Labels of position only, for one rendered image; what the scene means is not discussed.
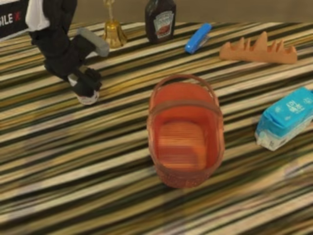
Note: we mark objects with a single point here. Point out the striped tablecloth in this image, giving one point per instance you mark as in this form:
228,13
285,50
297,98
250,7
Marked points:
73,159

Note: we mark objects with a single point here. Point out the dark ketchup bottle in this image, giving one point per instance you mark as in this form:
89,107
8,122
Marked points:
160,22

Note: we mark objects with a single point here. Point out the orange plastic basket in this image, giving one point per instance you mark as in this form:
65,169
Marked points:
185,137

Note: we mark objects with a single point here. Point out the blue stapler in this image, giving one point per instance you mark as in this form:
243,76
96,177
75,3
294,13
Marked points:
196,39

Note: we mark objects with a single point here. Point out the tan mountain-shaped pen holder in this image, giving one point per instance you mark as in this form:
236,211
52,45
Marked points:
259,51

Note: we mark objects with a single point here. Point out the blue tissue pack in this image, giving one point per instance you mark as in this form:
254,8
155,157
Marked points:
284,117

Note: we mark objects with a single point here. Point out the gold hand bell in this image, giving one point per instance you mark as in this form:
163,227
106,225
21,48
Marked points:
113,34

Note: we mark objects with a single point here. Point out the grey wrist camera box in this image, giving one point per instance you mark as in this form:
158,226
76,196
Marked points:
94,41

